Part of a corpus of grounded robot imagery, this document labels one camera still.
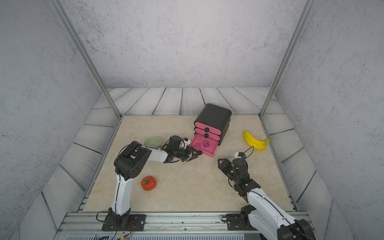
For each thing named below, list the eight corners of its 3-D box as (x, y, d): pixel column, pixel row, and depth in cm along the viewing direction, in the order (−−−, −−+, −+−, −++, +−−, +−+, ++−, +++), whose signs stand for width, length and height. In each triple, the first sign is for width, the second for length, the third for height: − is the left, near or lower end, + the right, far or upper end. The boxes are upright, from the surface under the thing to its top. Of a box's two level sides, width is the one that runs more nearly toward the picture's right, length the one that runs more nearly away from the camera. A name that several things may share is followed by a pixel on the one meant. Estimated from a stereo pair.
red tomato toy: (143, 191, 85) (139, 187, 80) (145, 181, 89) (142, 176, 84) (155, 191, 85) (152, 187, 80) (157, 181, 89) (154, 176, 84)
